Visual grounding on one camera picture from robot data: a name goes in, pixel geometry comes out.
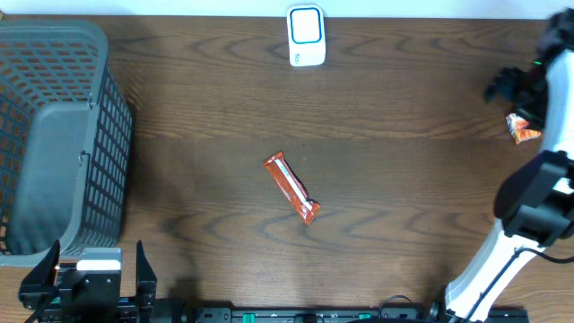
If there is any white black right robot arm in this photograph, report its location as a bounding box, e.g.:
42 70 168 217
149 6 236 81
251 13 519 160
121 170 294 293
437 8 573 322

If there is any red orange snack bar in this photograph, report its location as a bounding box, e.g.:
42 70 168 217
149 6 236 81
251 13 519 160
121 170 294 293
264 151 320 225

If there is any small orange box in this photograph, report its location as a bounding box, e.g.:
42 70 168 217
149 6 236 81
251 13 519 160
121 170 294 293
506 113 542 144

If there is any grey plastic shopping basket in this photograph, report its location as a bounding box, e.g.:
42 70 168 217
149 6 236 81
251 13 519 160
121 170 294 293
1 20 133 267

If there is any white barcode scanner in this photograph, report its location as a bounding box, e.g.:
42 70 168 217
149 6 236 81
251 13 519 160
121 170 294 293
286 4 326 67

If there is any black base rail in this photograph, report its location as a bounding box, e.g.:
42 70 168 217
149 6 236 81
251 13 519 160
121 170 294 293
147 295 530 323

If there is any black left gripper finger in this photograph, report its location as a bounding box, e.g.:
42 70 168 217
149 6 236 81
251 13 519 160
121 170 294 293
135 240 157 310
18 240 60 299

